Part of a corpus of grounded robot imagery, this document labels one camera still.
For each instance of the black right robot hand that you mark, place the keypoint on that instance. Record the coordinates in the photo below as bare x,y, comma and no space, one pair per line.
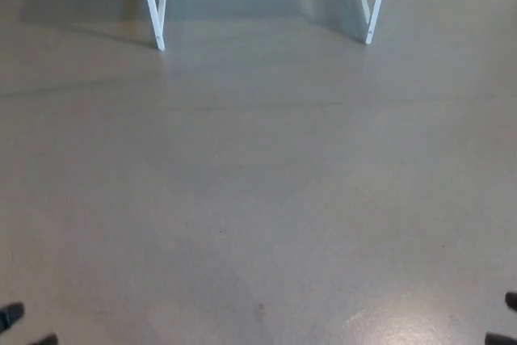
512,300

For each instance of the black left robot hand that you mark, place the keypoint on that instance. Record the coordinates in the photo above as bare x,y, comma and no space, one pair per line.
10,314

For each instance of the white desk leg frame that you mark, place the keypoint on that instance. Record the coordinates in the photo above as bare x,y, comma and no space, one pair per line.
375,18
154,18

